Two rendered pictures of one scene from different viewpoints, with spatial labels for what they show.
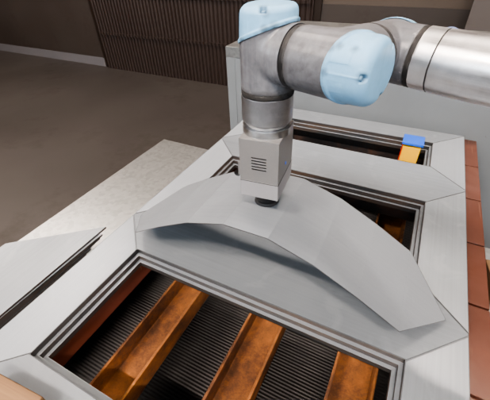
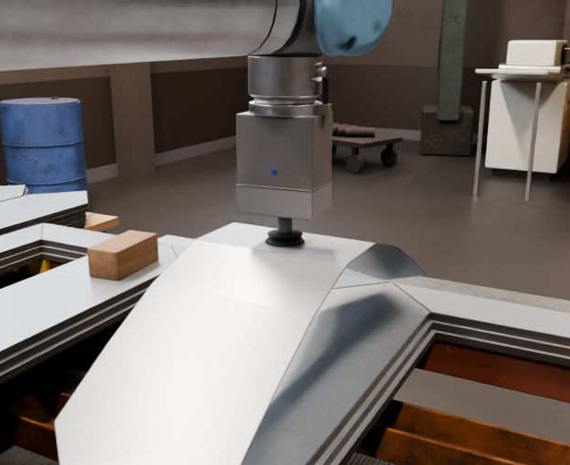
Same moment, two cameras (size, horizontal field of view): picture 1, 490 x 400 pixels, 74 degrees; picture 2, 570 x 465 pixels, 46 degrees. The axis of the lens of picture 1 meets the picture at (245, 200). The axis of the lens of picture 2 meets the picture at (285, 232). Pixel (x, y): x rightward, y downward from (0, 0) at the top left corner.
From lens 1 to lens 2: 88 cm
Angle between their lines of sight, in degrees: 80
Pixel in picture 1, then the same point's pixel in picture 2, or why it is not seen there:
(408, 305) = (99, 451)
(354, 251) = (190, 339)
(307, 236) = (205, 274)
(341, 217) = (264, 315)
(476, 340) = not seen: outside the picture
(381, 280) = (142, 392)
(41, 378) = (152, 272)
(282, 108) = (252, 68)
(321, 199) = (298, 287)
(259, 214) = (248, 236)
